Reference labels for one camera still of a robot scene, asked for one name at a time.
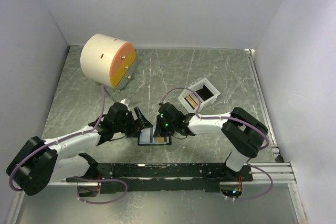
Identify gold credit card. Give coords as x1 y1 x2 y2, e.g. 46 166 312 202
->
154 137 170 145

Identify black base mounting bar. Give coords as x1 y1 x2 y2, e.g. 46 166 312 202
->
66 163 253 194

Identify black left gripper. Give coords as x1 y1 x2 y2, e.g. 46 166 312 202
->
113 106 153 137

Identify round cream mini drawer cabinet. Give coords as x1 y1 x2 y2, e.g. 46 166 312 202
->
80 34 137 90

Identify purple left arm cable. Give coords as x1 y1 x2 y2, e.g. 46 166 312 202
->
9 85 129 205

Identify white card tray box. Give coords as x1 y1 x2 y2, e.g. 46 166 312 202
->
178 78 221 113

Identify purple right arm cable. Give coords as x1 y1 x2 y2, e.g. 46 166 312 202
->
160 87 274 202

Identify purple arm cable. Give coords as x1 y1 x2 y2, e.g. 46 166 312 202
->
9 85 129 205
160 87 274 202

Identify remaining cards in tray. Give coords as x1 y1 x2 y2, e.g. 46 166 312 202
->
185 95 199 110

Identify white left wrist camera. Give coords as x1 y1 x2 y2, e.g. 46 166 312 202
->
120 98 131 108

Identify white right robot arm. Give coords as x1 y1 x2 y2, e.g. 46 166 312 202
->
153 102 269 181

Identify white corner bracket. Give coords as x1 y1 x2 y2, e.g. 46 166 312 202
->
244 48 255 57

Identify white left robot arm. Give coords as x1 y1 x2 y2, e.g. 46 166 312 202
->
6 102 153 196

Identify black card holder wallet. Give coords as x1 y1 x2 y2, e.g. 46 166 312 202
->
138 125 172 146

